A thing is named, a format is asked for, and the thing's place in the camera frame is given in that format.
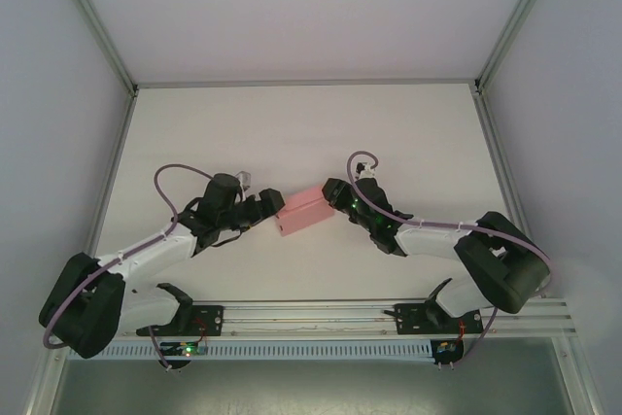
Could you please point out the aluminium table side rail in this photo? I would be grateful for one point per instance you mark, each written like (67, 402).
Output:
(493, 143)
(125, 118)

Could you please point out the small circuit board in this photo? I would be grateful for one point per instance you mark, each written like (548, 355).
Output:
(444, 349)
(187, 350)

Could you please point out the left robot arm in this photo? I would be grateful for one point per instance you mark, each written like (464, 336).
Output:
(82, 303)

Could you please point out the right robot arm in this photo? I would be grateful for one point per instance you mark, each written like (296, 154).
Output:
(491, 259)

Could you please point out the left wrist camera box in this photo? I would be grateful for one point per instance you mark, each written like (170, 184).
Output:
(245, 178)

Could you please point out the aluminium table edge rail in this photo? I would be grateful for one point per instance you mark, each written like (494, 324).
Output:
(306, 84)

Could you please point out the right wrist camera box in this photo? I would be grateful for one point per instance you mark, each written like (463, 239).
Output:
(367, 171)

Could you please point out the pink paper box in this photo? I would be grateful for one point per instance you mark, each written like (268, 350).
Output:
(306, 213)

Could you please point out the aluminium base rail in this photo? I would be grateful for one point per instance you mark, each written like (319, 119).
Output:
(311, 318)

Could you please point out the aluminium frame leg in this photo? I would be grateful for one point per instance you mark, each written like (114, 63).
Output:
(585, 381)
(46, 381)

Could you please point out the aluminium frame post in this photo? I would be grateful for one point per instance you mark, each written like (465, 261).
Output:
(517, 21)
(94, 16)

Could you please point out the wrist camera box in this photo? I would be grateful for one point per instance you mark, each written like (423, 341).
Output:
(245, 178)
(367, 171)

